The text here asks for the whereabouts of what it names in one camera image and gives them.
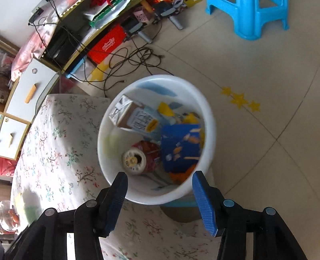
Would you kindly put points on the floral tablecloth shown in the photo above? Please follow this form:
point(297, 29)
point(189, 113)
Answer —
point(62, 162)

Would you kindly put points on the white plastic bucket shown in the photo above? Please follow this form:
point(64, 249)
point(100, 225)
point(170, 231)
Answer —
point(200, 105)

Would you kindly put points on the light blue tray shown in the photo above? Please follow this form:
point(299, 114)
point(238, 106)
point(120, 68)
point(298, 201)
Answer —
point(75, 67)

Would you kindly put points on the low wooden shelf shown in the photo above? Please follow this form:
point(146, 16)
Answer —
point(75, 50)

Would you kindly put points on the light blue milk carton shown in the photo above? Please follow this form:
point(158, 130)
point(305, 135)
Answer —
point(135, 117)

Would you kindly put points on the red cardboard box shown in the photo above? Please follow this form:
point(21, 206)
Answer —
point(107, 42)

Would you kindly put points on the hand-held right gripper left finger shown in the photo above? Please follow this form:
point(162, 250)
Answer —
point(117, 200)

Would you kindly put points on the clear glass jar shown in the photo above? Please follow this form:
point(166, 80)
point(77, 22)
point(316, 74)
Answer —
point(8, 217)

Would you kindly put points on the teal plastic stool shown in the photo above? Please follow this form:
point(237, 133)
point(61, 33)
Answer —
point(180, 203)

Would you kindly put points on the white drawer cabinet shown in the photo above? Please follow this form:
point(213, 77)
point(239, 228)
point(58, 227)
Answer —
point(22, 100)

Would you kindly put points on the large yellow star sticker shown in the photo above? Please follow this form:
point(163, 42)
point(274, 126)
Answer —
point(98, 72)

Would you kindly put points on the blue plastic stool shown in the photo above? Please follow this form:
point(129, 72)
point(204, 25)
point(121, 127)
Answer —
point(245, 17)

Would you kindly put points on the black box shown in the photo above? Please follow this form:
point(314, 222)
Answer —
point(62, 45)

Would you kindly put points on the dark blue snack packet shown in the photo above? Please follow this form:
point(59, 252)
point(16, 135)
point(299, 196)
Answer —
point(180, 140)

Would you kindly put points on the red drink can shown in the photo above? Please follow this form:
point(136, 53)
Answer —
point(150, 150)

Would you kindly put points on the small yellow star sticker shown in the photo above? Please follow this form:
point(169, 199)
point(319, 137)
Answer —
point(254, 106)
point(239, 100)
point(226, 91)

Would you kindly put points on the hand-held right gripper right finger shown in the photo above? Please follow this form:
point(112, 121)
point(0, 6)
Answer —
point(202, 200)

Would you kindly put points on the green and red packaging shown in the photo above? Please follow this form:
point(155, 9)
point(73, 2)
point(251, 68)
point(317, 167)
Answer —
point(105, 12)

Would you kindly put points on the pink cloth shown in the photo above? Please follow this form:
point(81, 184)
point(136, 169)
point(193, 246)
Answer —
point(27, 52)

